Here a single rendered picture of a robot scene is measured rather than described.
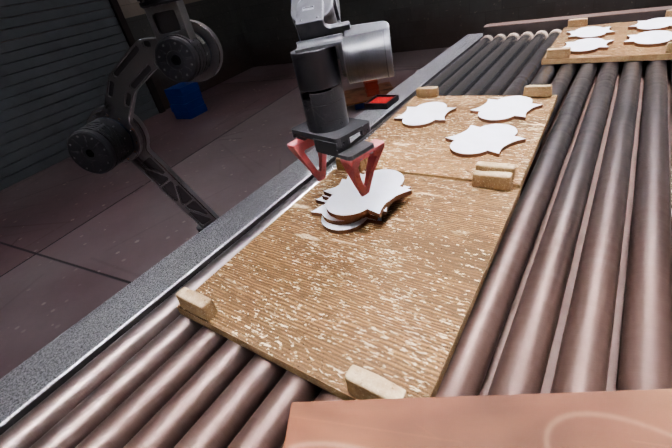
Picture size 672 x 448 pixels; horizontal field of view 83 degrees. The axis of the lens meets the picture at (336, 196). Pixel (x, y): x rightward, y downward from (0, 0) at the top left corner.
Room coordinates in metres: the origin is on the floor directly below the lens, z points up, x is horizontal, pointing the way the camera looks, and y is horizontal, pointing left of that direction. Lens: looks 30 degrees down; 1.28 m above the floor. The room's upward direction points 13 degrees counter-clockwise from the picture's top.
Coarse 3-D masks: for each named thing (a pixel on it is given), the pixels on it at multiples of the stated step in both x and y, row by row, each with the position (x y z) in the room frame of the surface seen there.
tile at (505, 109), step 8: (512, 96) 0.85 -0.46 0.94; (520, 96) 0.83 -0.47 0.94; (488, 104) 0.83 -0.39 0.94; (496, 104) 0.82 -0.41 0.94; (504, 104) 0.81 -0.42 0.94; (512, 104) 0.80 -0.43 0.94; (520, 104) 0.79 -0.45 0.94; (528, 104) 0.78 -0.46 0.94; (536, 104) 0.77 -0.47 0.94; (472, 112) 0.82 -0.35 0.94; (480, 112) 0.80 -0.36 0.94; (488, 112) 0.79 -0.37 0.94; (496, 112) 0.78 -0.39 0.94; (504, 112) 0.77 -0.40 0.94; (512, 112) 0.76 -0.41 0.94; (520, 112) 0.75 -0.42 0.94; (528, 112) 0.75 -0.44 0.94; (480, 120) 0.77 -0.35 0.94; (488, 120) 0.75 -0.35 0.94; (496, 120) 0.74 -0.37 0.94; (504, 120) 0.73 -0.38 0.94
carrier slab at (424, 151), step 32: (416, 96) 1.03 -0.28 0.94; (448, 96) 0.97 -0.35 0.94; (480, 96) 0.92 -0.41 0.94; (384, 128) 0.85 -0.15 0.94; (416, 128) 0.81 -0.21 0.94; (448, 128) 0.77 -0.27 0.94; (544, 128) 0.67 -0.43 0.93; (384, 160) 0.69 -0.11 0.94; (416, 160) 0.66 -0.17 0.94; (448, 160) 0.63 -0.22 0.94; (480, 160) 0.60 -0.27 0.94; (512, 160) 0.58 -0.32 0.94
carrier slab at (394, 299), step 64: (320, 192) 0.62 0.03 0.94; (448, 192) 0.52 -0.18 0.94; (512, 192) 0.48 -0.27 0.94; (256, 256) 0.47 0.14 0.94; (320, 256) 0.44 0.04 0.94; (384, 256) 0.40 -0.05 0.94; (448, 256) 0.38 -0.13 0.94; (256, 320) 0.34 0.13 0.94; (320, 320) 0.32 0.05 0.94; (384, 320) 0.30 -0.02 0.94; (448, 320) 0.28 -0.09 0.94; (320, 384) 0.24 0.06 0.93
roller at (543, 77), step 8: (552, 64) 1.09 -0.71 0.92; (560, 64) 1.14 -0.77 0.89; (544, 72) 1.03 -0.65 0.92; (552, 72) 1.04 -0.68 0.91; (536, 80) 0.98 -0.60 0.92; (544, 80) 0.98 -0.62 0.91; (320, 392) 0.25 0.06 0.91; (328, 392) 0.24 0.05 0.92; (320, 400) 0.23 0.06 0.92; (328, 400) 0.23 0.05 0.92; (336, 400) 0.23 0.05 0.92
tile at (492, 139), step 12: (468, 132) 0.71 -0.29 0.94; (480, 132) 0.70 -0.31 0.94; (492, 132) 0.68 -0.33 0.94; (504, 132) 0.67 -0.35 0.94; (516, 132) 0.66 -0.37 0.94; (456, 144) 0.67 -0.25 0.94; (468, 144) 0.66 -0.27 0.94; (480, 144) 0.65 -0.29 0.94; (492, 144) 0.63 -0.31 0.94; (504, 144) 0.62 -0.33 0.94; (468, 156) 0.62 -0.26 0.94
